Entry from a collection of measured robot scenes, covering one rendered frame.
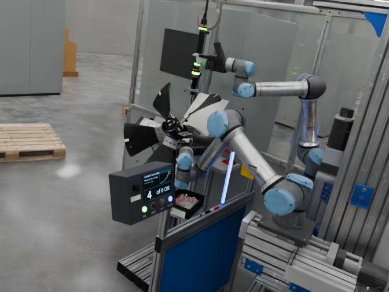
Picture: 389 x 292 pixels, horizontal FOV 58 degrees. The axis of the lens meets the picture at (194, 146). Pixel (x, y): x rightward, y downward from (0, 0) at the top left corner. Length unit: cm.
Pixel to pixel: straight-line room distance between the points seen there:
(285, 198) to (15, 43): 651
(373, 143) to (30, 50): 667
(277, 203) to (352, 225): 45
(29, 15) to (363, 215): 670
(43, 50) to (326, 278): 684
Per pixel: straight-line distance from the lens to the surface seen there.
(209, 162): 183
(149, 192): 141
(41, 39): 761
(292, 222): 164
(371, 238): 182
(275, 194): 146
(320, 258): 168
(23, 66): 753
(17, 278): 285
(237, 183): 288
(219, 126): 154
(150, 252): 294
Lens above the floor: 181
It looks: 19 degrees down
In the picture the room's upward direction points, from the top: 10 degrees clockwise
